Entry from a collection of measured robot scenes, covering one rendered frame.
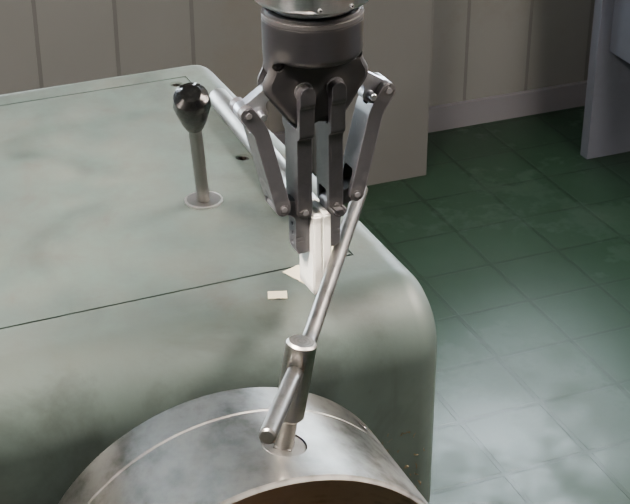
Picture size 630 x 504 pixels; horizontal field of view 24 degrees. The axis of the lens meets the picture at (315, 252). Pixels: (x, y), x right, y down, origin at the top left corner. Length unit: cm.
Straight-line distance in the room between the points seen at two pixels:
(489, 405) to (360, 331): 210
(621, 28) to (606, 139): 37
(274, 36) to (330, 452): 30
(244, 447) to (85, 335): 18
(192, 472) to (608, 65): 342
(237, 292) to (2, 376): 21
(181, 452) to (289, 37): 31
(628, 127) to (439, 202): 68
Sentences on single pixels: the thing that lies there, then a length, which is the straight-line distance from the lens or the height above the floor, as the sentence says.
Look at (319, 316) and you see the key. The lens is 109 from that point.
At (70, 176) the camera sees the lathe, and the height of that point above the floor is 126.
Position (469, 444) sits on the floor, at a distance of 317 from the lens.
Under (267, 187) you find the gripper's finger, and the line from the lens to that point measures 111.
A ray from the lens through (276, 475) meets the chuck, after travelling 103.
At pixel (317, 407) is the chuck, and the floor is 122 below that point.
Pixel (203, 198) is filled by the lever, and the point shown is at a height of 126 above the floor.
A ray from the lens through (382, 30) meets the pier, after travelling 406.
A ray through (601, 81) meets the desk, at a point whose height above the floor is 25.
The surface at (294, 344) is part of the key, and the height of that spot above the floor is 132.
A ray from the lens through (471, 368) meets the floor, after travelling 341.
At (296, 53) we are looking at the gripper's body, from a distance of 105.
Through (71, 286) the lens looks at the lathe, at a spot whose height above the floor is 125.
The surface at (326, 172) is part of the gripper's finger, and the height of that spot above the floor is 138.
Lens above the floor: 187
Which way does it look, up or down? 29 degrees down
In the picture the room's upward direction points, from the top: straight up
